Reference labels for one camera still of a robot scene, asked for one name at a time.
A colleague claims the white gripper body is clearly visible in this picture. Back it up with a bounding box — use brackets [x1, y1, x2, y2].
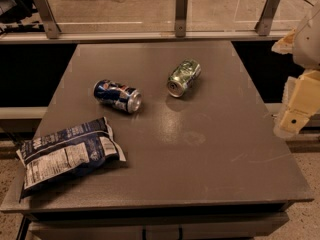
[293, 3, 320, 70]

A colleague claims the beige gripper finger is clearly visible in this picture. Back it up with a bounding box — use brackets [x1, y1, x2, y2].
[271, 29, 296, 55]
[273, 70, 320, 138]

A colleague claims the blue pepsi can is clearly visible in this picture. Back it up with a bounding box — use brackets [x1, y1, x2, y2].
[93, 80, 142, 113]

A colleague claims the green soda can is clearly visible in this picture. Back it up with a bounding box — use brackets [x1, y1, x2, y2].
[167, 59, 201, 98]

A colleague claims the blue chip bag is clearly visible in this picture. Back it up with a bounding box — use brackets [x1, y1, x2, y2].
[17, 117, 126, 198]

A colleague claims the dark equipment top left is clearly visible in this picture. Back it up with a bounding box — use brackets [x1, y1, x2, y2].
[0, 0, 44, 35]

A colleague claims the right metal rail bracket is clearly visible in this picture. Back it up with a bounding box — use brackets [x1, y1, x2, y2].
[254, 0, 281, 36]

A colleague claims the metal rail bracket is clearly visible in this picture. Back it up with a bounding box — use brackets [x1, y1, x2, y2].
[174, 0, 188, 38]
[254, 0, 281, 36]
[33, 0, 61, 39]

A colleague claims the middle metal rail bracket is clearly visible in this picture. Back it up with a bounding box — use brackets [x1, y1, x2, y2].
[174, 0, 188, 38]

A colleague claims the left metal rail bracket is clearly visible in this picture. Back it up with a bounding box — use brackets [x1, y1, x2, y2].
[33, 0, 61, 39]

